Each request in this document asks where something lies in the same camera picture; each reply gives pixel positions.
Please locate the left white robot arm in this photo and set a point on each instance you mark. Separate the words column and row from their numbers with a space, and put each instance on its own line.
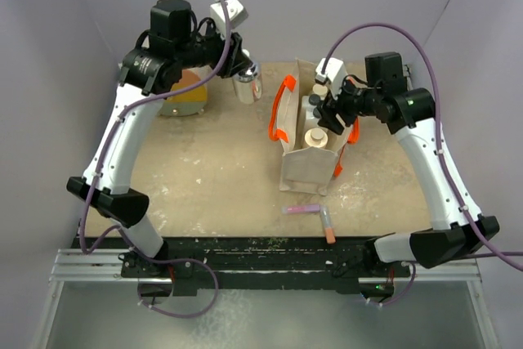
column 146, row 76

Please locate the pink tube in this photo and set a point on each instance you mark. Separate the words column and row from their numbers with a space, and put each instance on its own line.
column 301, row 209

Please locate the orange tube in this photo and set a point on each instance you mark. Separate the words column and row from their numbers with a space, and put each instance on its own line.
column 327, row 225

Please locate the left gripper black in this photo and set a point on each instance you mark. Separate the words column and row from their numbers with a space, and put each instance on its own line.
column 236, row 60

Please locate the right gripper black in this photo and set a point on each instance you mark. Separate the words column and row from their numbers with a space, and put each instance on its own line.
column 331, row 108

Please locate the aluminium frame rail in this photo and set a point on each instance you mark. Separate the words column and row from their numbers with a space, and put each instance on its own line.
column 209, row 186

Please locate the cream bottle with round cap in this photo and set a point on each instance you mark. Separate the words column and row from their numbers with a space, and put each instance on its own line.
column 315, row 137

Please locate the white square bottle black cap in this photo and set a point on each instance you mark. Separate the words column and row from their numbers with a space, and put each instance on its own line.
column 311, row 119

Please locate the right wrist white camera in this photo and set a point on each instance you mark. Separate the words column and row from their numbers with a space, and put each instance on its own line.
column 331, row 73

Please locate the silver bottle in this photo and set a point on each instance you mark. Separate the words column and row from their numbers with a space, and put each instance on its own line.
column 248, row 83

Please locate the canvas bag with orange handles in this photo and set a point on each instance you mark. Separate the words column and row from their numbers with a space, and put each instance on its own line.
column 308, row 170

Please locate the beige and orange cylinder box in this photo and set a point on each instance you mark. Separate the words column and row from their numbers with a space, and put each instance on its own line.
column 189, row 103

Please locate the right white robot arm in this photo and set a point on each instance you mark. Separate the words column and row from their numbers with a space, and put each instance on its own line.
column 457, row 223

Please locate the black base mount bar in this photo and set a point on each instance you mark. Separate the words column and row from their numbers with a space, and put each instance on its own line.
column 265, row 263

